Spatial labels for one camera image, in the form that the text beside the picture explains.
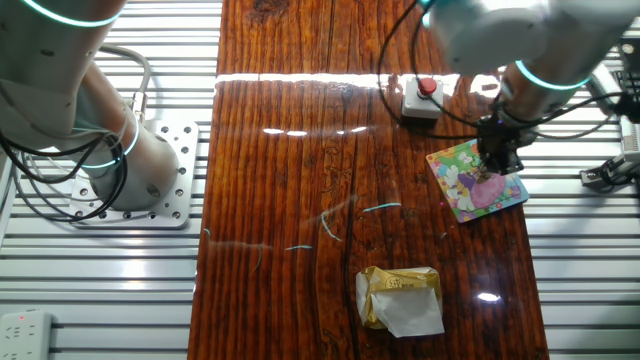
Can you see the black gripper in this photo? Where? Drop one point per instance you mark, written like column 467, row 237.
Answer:
column 500, row 137

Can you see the colourful butterfly puzzle board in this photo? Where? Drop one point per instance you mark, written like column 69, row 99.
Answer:
column 475, row 192

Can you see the white box with red button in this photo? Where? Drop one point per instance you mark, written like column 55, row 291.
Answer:
column 422, row 102

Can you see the black computer keyboard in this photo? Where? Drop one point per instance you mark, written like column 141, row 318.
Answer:
column 629, row 80

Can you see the gold foil snack packet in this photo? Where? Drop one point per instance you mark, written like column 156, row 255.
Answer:
column 400, row 305

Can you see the black mounting plate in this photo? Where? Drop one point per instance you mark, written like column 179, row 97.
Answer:
column 630, row 52

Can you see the white power strip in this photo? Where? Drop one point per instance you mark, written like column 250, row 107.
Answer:
column 25, row 335

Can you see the silver ridged camera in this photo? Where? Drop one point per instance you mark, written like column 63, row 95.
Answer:
column 631, row 135

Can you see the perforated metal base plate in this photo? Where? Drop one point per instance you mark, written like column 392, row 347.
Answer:
column 182, row 150

